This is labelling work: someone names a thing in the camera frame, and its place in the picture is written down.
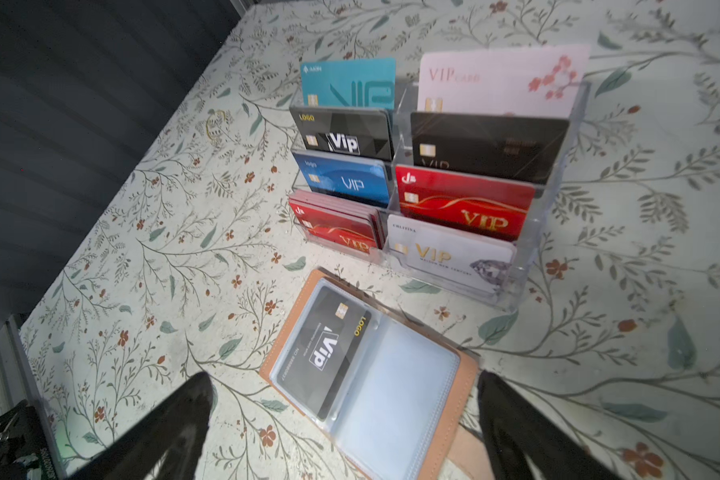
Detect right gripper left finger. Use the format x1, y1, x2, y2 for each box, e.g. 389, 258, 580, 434
72, 372, 214, 479

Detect black VIP card left column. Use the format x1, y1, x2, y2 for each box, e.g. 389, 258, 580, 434
290, 105, 393, 162

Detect black card right column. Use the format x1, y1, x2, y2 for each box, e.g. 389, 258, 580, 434
410, 112, 570, 185

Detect teal VIP card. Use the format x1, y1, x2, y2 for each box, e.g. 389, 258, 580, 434
300, 58, 396, 110

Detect pink VIP card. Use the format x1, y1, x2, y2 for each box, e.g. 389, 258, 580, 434
417, 44, 591, 118

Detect red VIP card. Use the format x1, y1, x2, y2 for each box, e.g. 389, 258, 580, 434
395, 164, 538, 241

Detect black VIP card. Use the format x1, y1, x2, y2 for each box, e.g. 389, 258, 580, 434
273, 281, 374, 421

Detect pink leather card wallet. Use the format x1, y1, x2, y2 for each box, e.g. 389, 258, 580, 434
259, 269, 478, 479

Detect white VIP card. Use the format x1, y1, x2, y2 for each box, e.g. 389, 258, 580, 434
387, 214, 516, 294

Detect clear acrylic card holder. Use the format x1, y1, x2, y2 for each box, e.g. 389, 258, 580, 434
288, 44, 590, 308

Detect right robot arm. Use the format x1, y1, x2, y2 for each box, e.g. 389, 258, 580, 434
0, 371, 616, 479

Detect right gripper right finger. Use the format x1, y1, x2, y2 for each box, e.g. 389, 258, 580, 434
477, 371, 617, 479

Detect blue VIP card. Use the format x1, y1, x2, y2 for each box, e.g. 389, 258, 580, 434
292, 149, 390, 208

